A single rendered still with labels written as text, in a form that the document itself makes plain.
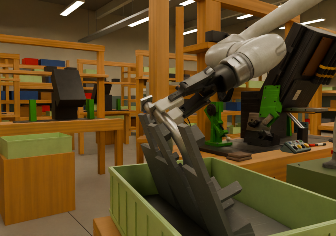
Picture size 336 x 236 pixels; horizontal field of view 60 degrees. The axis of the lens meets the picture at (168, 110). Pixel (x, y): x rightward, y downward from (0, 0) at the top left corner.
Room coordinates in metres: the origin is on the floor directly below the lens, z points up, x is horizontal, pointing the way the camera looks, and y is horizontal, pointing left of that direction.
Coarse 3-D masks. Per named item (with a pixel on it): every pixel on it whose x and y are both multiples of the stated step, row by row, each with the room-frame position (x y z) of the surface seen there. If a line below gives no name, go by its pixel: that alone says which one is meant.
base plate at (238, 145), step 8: (288, 136) 2.20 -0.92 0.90; (296, 136) 2.20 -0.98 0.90; (312, 136) 2.20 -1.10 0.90; (320, 136) 2.20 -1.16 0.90; (232, 144) 1.82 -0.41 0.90; (240, 144) 1.82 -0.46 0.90; (208, 152) 1.65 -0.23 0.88; (216, 152) 1.59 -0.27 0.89; (224, 152) 1.56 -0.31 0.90; (232, 152) 1.56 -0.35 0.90; (248, 152) 1.56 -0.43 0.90; (256, 152) 1.56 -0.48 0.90
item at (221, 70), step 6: (216, 66) 0.81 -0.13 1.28; (222, 66) 0.79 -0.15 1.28; (216, 72) 0.78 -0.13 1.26; (222, 72) 0.78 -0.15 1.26; (228, 72) 0.78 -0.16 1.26; (210, 78) 0.77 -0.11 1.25; (216, 78) 0.77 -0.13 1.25; (222, 78) 0.79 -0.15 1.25; (228, 78) 0.78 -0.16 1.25; (234, 78) 0.79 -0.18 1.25; (204, 84) 0.77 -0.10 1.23; (210, 84) 0.78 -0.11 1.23; (216, 84) 0.80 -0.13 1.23; (222, 84) 0.79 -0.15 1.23; (228, 84) 0.78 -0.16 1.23; (234, 84) 0.80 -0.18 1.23; (210, 90) 0.80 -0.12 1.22; (216, 90) 0.82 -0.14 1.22; (222, 90) 0.80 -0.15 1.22; (210, 96) 0.82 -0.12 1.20
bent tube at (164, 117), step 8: (152, 104) 0.73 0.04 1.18; (152, 112) 0.74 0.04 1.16; (160, 112) 0.73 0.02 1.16; (160, 120) 0.72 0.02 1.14; (168, 120) 0.72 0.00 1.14; (168, 128) 0.71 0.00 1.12; (176, 128) 0.70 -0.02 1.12; (176, 136) 0.70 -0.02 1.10; (176, 144) 0.70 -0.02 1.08; (184, 152) 0.70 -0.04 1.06; (184, 160) 0.71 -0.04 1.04
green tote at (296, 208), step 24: (120, 168) 0.99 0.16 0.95; (144, 168) 1.02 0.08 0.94; (216, 168) 1.10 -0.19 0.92; (240, 168) 0.97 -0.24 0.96; (120, 192) 0.85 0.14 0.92; (144, 192) 1.02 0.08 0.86; (240, 192) 0.97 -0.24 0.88; (264, 192) 0.86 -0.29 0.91; (288, 192) 0.78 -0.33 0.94; (312, 192) 0.71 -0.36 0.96; (120, 216) 0.85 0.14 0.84; (144, 216) 0.65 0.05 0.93; (288, 216) 0.78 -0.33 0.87; (312, 216) 0.71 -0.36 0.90
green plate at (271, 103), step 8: (264, 88) 1.89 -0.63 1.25; (272, 88) 1.84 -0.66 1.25; (264, 96) 1.87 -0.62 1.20; (272, 96) 1.82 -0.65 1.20; (264, 104) 1.85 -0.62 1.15; (272, 104) 1.80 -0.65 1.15; (280, 104) 1.83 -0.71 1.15; (264, 112) 1.84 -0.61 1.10; (272, 112) 1.79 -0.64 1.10; (280, 112) 1.83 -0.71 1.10
